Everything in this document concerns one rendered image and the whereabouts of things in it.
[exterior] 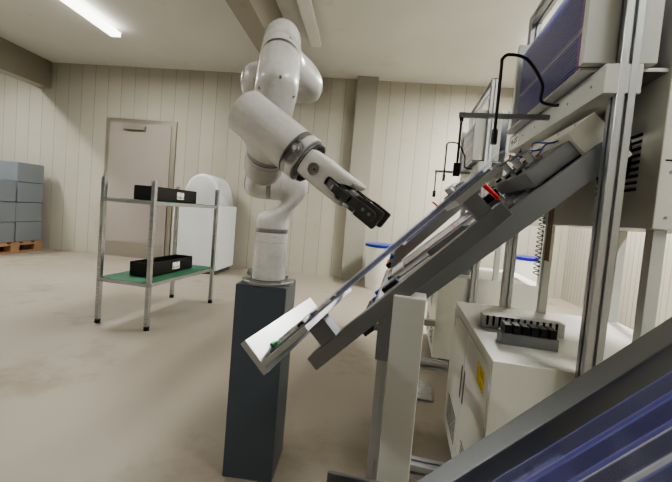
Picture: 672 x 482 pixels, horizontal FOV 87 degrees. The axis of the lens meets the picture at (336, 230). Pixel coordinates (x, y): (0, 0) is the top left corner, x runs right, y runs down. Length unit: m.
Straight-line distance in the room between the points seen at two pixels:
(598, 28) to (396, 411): 1.00
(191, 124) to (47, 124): 2.39
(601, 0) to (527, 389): 0.98
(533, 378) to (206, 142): 5.51
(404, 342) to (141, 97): 6.26
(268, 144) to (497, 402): 0.88
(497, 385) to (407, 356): 0.44
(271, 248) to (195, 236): 3.88
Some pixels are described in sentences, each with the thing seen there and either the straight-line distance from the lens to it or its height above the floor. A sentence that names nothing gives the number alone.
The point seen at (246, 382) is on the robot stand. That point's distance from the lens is 1.40.
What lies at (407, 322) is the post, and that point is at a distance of 0.70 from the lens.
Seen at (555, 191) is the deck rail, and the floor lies 1.08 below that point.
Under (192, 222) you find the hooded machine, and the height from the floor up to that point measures 0.69.
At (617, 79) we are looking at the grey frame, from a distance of 1.12.
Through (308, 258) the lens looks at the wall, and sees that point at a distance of 5.49.
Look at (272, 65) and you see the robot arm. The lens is 0.77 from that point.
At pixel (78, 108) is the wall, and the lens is 7.23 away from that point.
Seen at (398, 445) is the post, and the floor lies 0.55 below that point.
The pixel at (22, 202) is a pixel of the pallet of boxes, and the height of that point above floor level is 0.74.
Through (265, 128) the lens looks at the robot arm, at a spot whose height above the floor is 1.11.
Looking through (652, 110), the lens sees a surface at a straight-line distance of 1.24.
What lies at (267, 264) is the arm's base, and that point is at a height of 0.77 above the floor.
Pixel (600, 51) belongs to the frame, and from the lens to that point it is 1.15.
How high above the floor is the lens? 0.98
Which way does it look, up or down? 3 degrees down
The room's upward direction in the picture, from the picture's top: 5 degrees clockwise
